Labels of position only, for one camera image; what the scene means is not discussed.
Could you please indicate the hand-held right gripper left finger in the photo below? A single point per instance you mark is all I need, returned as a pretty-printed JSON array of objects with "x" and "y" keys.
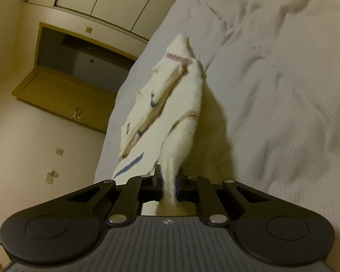
[{"x": 155, "y": 186}]

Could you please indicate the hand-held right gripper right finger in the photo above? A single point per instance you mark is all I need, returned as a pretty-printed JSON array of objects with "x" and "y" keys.
[{"x": 184, "y": 188}]

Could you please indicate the white printed garment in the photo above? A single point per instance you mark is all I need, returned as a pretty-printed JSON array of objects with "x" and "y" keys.
[{"x": 184, "y": 119}]

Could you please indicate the wooden door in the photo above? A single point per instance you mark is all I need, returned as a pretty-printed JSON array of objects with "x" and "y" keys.
[{"x": 59, "y": 90}]

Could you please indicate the white bed cover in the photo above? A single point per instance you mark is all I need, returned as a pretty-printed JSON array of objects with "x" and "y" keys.
[{"x": 272, "y": 76}]

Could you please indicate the wall socket with plug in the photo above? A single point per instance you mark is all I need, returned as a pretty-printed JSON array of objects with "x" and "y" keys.
[{"x": 50, "y": 175}]

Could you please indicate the wooden door frame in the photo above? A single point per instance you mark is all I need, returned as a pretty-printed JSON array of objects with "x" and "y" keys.
[{"x": 40, "y": 45}]

